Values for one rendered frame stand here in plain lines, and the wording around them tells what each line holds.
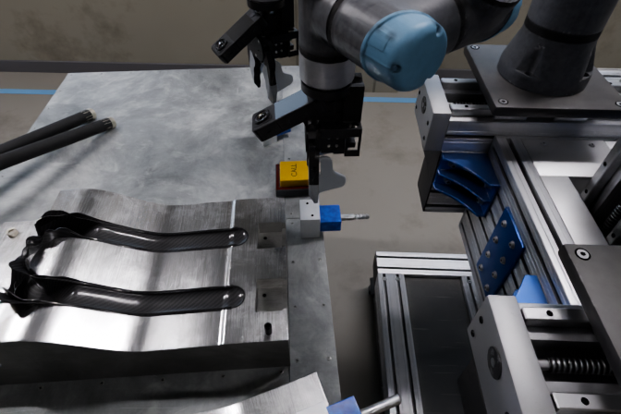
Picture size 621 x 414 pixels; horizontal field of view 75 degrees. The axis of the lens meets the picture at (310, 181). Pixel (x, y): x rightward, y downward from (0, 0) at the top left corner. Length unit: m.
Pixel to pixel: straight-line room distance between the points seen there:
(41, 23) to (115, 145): 2.17
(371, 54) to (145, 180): 0.65
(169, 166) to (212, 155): 0.10
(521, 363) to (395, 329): 0.86
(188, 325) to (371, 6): 0.46
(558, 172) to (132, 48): 2.63
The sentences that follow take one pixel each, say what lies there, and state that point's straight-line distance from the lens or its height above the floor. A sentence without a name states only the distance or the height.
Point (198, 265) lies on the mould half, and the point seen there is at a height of 0.89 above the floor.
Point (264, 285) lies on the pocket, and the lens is 0.64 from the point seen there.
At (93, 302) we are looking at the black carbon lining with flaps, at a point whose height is 0.91.
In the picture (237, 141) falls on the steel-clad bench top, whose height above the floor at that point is 0.80.
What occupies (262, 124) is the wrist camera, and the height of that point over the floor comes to 1.07.
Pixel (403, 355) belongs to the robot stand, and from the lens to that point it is 1.31.
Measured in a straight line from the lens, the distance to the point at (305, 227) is 0.75.
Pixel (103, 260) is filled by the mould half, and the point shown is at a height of 0.91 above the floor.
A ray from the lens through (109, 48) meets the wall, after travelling 3.05.
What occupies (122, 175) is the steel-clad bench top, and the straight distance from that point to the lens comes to 0.98.
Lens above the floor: 1.42
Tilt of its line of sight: 45 degrees down
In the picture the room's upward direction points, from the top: straight up
